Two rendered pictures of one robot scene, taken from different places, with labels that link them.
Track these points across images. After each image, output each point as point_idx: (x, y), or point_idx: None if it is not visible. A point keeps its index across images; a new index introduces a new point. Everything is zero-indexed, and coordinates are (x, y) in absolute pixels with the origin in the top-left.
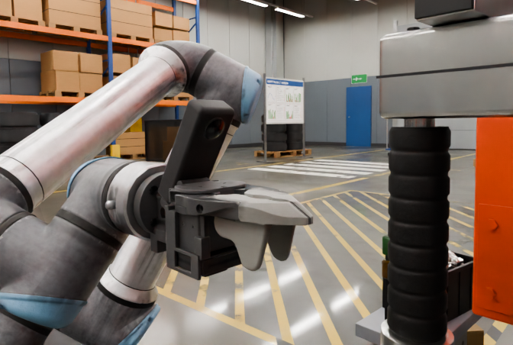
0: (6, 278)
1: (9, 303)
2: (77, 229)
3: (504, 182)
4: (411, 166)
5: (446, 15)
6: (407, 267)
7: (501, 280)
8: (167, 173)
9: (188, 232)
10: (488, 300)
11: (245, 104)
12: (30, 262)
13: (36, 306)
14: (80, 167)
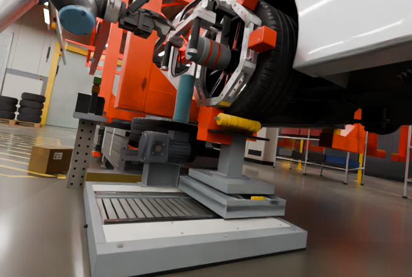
0: (81, 2)
1: (87, 12)
2: (95, 2)
3: (133, 67)
4: (198, 24)
5: (209, 7)
6: (196, 38)
7: (129, 95)
8: (135, 3)
9: (147, 21)
10: (124, 102)
11: None
12: (88, 2)
13: (94, 19)
14: None
